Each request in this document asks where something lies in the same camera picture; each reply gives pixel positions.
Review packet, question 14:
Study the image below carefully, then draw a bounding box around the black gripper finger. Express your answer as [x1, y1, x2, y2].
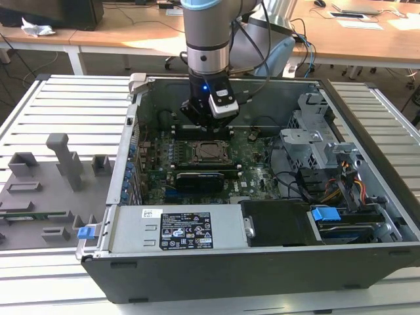
[178, 100, 208, 133]

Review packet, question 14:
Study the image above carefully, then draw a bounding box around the silver square CPU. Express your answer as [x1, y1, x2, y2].
[198, 143, 224, 162]

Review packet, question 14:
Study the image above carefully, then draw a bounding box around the CPU socket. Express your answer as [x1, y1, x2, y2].
[189, 138, 234, 167]

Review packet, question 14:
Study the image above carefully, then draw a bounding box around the black graphics card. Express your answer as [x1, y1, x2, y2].
[175, 171, 226, 194]

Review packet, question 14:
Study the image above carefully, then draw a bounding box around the green motherboard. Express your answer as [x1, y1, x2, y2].
[137, 126, 283, 204]

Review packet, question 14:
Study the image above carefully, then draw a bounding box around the silver metal drive cage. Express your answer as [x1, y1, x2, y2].
[280, 93, 358, 171]

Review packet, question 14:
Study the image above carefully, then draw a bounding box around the silver power supply unit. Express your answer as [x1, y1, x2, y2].
[104, 203, 255, 254]

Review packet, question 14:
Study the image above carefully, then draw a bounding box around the black plastic shroud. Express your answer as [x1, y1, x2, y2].
[240, 199, 324, 247]

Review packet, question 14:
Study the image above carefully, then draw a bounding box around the blue plastic latch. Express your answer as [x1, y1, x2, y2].
[77, 225, 95, 240]

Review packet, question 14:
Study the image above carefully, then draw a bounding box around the grey parts rack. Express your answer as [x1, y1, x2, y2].
[0, 133, 116, 252]

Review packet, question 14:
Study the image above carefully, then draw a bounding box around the dark grey PC case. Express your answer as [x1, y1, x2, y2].
[75, 72, 420, 305]

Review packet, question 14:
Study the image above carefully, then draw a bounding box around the wooden desk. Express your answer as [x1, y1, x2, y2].
[0, 24, 79, 50]
[70, 0, 420, 70]

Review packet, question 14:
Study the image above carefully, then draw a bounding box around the hard disk in blue carrier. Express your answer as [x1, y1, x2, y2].
[308, 205, 387, 228]

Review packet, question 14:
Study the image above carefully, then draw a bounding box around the white crumpled cloth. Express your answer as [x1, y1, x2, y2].
[21, 16, 56, 37]

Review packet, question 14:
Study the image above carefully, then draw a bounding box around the white paper sheet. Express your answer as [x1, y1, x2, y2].
[337, 19, 384, 31]
[388, 16, 420, 32]

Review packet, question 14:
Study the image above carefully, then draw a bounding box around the grey laptop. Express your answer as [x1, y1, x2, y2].
[331, 2, 381, 16]

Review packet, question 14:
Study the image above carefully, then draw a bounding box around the green RAM stick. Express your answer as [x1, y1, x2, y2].
[0, 211, 68, 220]

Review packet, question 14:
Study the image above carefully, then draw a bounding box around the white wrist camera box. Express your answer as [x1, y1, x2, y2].
[208, 85, 240, 119]

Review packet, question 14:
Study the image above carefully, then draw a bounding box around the black camera cable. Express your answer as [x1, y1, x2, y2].
[229, 0, 275, 106]

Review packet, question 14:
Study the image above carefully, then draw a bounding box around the blue cable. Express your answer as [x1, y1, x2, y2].
[305, 39, 318, 72]

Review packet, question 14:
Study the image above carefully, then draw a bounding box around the black flat wire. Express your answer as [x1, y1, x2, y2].
[337, 173, 359, 211]

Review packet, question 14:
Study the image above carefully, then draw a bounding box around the yellow red wire bundle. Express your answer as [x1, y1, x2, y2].
[323, 175, 366, 201]

